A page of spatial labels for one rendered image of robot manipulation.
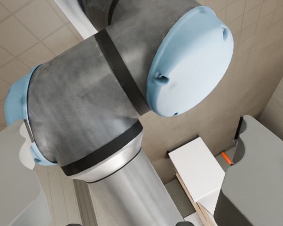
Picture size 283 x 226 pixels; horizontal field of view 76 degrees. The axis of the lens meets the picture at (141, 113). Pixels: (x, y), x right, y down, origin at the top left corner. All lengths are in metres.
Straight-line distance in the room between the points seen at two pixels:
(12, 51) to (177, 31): 1.35
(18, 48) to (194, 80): 1.34
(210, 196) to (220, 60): 3.75
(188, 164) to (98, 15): 3.75
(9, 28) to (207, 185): 3.62
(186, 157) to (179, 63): 3.83
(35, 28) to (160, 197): 1.28
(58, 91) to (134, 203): 0.15
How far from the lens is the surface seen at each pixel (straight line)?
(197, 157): 3.98
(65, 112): 0.20
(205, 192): 3.87
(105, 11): 0.29
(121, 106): 0.19
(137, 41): 0.19
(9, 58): 1.51
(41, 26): 1.38
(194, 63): 0.18
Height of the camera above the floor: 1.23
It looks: 32 degrees down
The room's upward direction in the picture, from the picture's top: 152 degrees clockwise
